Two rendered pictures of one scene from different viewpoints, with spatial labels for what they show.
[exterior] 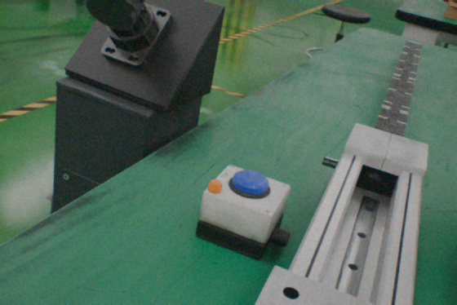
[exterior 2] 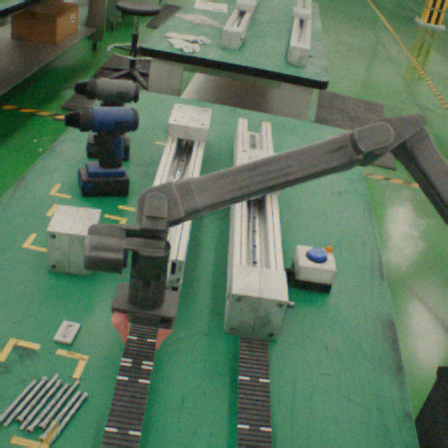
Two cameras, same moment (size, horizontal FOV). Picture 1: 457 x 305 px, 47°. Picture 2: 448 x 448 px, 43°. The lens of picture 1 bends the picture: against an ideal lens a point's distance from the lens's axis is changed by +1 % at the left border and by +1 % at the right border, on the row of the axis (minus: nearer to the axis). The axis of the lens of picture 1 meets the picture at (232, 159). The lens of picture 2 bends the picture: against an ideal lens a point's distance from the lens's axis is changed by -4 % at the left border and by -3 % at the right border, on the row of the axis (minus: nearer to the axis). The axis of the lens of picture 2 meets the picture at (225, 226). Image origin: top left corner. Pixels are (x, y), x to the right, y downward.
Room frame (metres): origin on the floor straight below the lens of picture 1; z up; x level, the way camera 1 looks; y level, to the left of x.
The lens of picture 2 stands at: (1.41, -0.55, 1.49)
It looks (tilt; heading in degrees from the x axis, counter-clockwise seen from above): 31 degrees down; 161
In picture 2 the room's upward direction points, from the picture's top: 11 degrees clockwise
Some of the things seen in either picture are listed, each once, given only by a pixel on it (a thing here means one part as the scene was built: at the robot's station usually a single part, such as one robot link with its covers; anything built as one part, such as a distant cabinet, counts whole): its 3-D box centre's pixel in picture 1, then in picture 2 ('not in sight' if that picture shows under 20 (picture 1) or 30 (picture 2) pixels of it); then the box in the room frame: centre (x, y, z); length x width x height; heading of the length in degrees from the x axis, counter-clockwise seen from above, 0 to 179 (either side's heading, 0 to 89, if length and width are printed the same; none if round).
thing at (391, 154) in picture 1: (368, 173); (261, 303); (0.63, -0.18, 0.83); 0.12 x 0.09 x 0.10; 74
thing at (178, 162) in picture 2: not in sight; (177, 180); (0.15, -0.26, 0.82); 0.80 x 0.10 x 0.09; 164
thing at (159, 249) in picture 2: not in sight; (146, 257); (0.70, -0.42, 0.98); 0.07 x 0.06 x 0.07; 81
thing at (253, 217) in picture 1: (250, 211); (309, 267); (0.50, -0.03, 0.81); 0.10 x 0.08 x 0.06; 74
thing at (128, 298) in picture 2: not in sight; (147, 290); (0.70, -0.41, 0.92); 0.10 x 0.07 x 0.07; 74
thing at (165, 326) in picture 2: not in sight; (151, 325); (0.70, -0.40, 0.85); 0.07 x 0.07 x 0.09; 74
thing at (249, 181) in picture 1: (250, 184); (317, 255); (0.50, -0.02, 0.84); 0.04 x 0.04 x 0.02
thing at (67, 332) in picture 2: not in sight; (67, 332); (0.65, -0.53, 0.78); 0.05 x 0.03 x 0.01; 159
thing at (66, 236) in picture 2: not in sight; (80, 240); (0.42, -0.51, 0.83); 0.11 x 0.10 x 0.10; 78
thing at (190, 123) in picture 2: not in sight; (189, 126); (-0.09, -0.19, 0.87); 0.16 x 0.11 x 0.07; 164
